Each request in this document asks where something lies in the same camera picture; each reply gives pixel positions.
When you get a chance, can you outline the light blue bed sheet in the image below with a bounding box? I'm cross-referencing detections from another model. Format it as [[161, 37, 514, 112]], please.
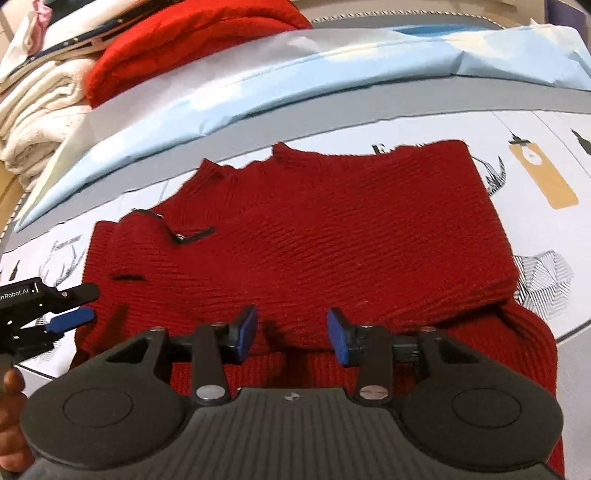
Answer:
[[13, 20, 591, 232]]

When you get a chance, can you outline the dark red knitted sweater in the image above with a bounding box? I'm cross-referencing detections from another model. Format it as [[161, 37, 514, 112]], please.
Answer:
[[73, 140, 567, 477]]

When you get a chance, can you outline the folded bright red blanket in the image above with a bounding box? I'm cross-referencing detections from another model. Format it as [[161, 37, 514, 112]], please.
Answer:
[[86, 0, 315, 110]]

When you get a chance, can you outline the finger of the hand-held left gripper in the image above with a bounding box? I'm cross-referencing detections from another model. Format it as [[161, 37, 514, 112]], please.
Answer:
[[43, 308, 97, 336], [55, 282, 102, 308]]

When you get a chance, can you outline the person's left hand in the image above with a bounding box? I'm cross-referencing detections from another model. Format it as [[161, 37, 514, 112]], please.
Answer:
[[0, 368, 36, 468]]

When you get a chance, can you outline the wooden bed frame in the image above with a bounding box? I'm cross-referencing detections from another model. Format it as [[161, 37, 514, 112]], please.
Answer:
[[0, 161, 28, 241]]

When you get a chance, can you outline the navy striped folded quilt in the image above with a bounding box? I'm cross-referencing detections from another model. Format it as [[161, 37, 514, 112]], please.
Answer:
[[0, 14, 139, 91]]

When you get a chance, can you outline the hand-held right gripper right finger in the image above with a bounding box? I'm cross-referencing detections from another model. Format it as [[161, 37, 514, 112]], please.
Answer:
[[326, 308, 468, 408]]

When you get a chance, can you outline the folded cream blanket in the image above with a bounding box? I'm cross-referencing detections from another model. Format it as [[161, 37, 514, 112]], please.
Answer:
[[0, 59, 100, 191]]

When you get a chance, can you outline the white cloth with pink trim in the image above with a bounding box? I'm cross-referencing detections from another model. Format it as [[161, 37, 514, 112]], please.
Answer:
[[0, 0, 57, 80]]

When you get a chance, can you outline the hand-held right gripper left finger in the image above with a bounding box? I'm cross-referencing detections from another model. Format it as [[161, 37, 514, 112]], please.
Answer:
[[99, 305, 259, 408]]

